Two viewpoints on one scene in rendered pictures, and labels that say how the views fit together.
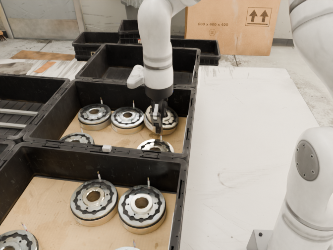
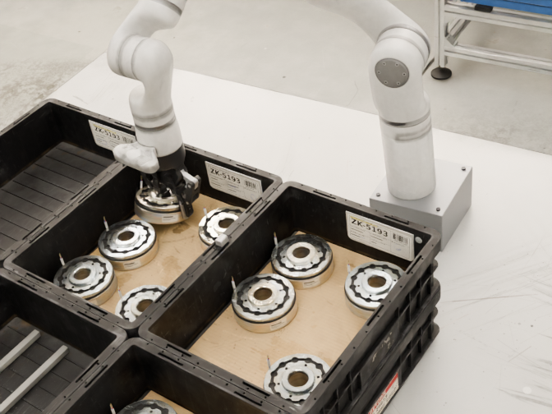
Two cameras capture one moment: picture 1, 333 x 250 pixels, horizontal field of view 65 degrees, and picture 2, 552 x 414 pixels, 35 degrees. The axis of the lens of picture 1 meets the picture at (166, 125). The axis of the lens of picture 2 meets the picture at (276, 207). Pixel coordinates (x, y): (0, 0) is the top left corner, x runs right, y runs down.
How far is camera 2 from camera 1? 1.11 m
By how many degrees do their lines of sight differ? 43
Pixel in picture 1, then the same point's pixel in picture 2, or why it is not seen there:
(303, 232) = (419, 131)
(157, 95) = (181, 156)
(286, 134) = (241, 121)
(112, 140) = (153, 275)
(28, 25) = not seen: outside the picture
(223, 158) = not seen: hidden behind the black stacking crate
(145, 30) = (158, 81)
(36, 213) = (238, 371)
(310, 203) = (414, 99)
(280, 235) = (404, 158)
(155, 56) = (167, 106)
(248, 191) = not seen: hidden behind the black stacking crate
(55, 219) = (262, 351)
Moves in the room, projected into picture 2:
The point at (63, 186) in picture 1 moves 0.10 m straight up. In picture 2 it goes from (209, 340) to (198, 296)
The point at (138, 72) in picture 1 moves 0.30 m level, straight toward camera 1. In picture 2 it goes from (135, 149) to (306, 172)
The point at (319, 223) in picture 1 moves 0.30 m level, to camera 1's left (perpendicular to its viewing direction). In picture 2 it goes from (424, 112) to (357, 221)
